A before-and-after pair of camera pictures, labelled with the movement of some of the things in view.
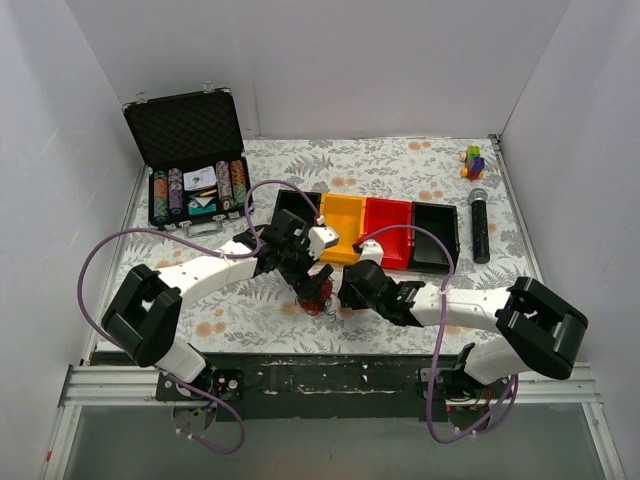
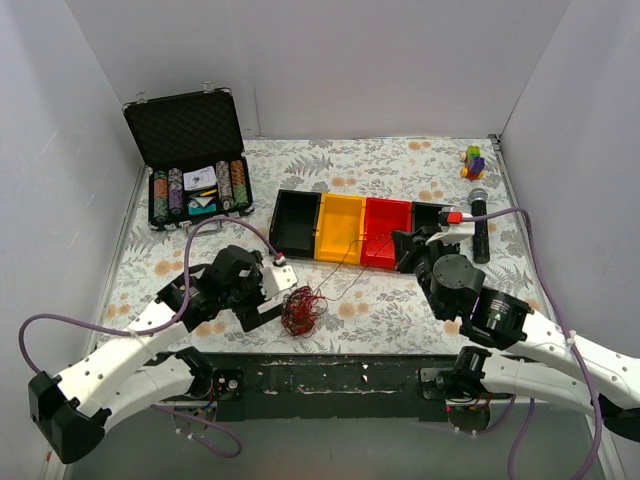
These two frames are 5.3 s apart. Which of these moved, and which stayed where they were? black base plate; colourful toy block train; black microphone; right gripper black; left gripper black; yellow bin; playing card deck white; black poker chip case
Moved: right gripper black; left gripper black
Stayed: colourful toy block train; black poker chip case; black base plate; playing card deck white; black microphone; yellow bin
